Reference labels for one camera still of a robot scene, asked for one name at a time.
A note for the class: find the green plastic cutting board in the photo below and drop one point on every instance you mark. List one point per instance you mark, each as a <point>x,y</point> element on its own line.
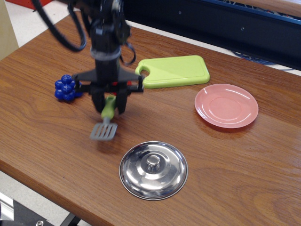
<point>173,71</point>

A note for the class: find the red toy tomato half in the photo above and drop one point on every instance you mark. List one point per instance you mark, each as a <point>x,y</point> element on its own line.
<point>113,88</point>

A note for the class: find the red box on floor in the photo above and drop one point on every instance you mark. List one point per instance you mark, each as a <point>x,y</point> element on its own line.
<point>28,3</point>

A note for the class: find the black metal frame rail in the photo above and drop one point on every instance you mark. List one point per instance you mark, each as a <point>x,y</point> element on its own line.
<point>246,28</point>

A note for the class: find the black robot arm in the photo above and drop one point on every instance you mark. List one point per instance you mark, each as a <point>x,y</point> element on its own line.
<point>105,23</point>

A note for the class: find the blue toy grape bunch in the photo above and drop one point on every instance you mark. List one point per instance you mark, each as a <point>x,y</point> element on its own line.
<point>65,89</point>

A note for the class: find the metal stand base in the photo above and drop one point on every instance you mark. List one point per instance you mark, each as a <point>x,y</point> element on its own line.
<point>35,213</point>

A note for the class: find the shiny steel pot lid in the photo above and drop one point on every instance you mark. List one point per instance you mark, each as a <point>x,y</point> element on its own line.
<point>153,170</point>

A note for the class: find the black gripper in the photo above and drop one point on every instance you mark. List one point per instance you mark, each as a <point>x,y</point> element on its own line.
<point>98,81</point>

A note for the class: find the pink plastic plate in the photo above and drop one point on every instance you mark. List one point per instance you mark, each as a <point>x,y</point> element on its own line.
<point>226,106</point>

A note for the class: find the green handled grey spatula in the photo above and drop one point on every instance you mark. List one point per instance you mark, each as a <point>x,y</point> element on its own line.
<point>105,130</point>

